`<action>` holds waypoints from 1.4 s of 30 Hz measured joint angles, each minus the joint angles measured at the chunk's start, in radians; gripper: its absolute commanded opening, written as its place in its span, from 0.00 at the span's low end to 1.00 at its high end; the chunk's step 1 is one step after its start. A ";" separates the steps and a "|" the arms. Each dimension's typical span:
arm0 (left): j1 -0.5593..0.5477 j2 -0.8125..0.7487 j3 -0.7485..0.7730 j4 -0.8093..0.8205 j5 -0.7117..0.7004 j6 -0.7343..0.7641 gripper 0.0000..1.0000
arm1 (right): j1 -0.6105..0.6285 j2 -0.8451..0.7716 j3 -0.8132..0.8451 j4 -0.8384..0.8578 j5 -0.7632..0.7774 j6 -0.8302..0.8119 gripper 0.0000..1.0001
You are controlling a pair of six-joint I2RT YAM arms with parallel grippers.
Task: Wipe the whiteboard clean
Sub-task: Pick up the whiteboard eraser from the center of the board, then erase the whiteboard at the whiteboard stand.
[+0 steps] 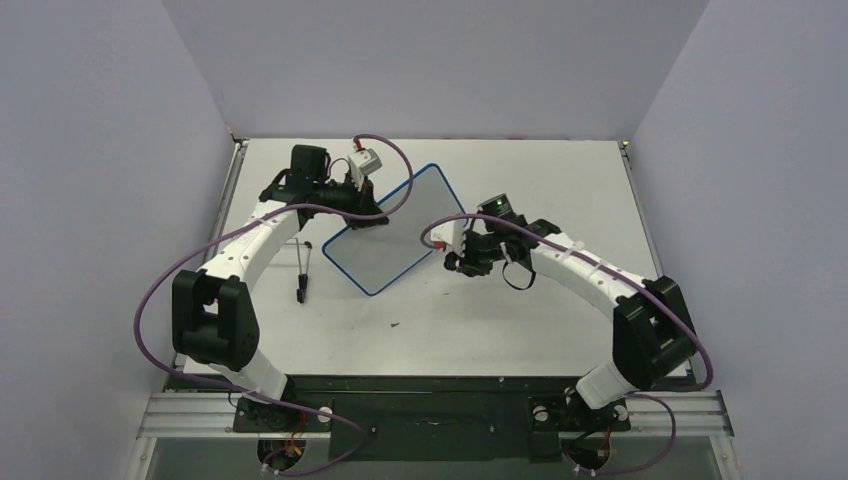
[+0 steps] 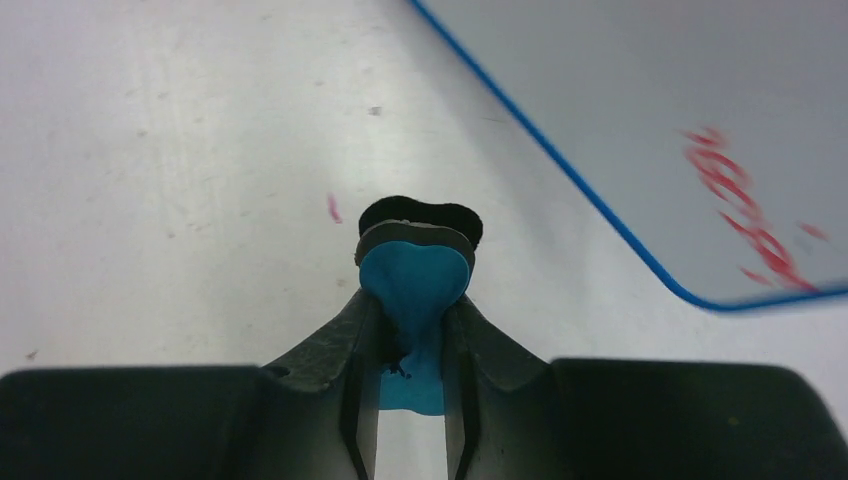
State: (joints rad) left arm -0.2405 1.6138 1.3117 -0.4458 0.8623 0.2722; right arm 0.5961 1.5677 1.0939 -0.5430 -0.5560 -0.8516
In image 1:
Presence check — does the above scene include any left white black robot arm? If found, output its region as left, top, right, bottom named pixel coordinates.
left=171, top=144, right=389, bottom=430

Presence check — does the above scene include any wire whiteboard stand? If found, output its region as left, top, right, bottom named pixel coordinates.
left=284, top=238, right=313, bottom=304

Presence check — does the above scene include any blue framed whiteboard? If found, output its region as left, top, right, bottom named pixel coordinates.
left=322, top=163, right=465, bottom=297

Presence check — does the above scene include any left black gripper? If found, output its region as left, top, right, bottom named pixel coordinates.
left=313, top=171, right=389, bottom=231

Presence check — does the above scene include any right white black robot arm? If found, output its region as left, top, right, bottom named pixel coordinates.
left=422, top=194, right=699, bottom=429

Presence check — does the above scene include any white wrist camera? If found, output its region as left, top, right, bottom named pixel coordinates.
left=428, top=219, right=466, bottom=255
left=346, top=140, right=383, bottom=190

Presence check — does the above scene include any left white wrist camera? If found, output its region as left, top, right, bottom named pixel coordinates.
left=346, top=140, right=383, bottom=190

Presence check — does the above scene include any aluminium rail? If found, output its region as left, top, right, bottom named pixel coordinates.
left=137, top=391, right=734, bottom=439

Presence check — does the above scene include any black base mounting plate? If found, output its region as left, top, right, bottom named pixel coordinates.
left=228, top=374, right=700, bottom=465

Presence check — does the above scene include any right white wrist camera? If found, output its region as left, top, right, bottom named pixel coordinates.
left=428, top=219, right=466, bottom=255

